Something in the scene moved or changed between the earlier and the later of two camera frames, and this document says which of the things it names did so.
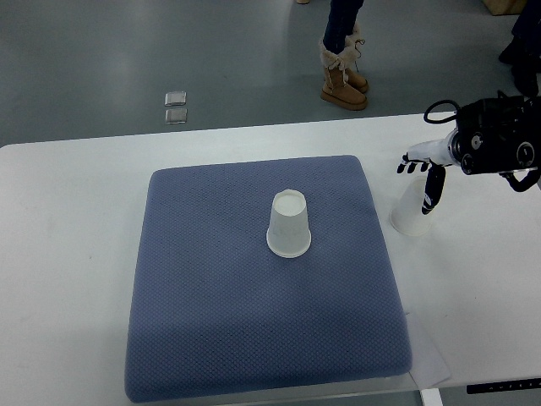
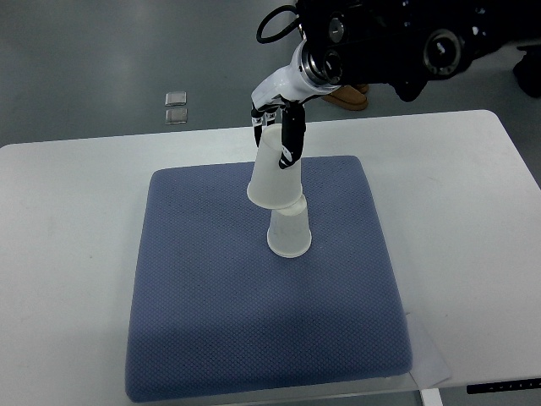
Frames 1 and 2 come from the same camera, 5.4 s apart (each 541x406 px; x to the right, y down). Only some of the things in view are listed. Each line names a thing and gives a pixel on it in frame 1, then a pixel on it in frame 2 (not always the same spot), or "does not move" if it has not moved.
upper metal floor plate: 175,98 does not move
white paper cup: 407,215 -> 271,186
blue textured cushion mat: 217,315 does not move
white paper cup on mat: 288,234 does not move
